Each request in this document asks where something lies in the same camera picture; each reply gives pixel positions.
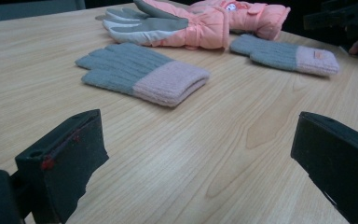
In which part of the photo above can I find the pink ski glove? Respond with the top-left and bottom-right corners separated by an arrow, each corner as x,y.
188,0 -> 292,42
102,0 -> 231,51

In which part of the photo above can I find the grey pink knit glove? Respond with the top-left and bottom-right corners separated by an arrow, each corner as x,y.
75,42 -> 211,108
229,33 -> 341,77

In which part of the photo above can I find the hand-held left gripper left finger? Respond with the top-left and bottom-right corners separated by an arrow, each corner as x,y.
14,108 -> 110,224

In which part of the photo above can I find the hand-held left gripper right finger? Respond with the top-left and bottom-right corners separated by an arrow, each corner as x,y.
290,111 -> 358,224

